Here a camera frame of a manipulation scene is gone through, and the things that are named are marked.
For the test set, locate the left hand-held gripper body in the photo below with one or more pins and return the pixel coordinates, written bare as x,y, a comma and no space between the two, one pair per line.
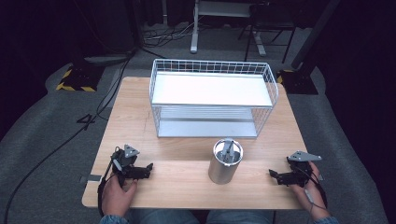
124,161

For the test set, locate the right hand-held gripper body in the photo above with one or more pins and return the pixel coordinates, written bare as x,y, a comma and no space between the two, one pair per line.
300,168

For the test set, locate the person's right hand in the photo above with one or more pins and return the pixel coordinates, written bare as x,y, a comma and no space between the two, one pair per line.
313,196

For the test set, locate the person's left hand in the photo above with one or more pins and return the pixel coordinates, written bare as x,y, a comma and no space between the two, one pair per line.
115,194

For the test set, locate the grey tape strip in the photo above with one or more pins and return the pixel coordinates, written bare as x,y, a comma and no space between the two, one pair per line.
94,178

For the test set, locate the person's left leg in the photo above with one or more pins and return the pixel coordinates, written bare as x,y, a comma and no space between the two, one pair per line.
162,217

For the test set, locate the person's leg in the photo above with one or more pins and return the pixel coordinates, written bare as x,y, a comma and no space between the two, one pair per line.
239,217
162,217

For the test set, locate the silver metal canister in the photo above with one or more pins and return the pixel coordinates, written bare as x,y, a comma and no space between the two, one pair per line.
224,165

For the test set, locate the person's right leg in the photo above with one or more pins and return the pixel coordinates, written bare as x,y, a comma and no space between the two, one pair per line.
239,217

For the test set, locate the striped black stand base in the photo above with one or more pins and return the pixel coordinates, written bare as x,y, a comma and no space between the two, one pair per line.
299,82
79,79

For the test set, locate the dark slanted pole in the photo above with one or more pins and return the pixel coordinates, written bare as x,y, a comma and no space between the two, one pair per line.
314,34

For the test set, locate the black chair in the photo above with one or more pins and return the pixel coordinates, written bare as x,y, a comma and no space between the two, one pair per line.
271,18

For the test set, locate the white desk frame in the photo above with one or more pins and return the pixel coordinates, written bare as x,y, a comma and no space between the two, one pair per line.
195,34

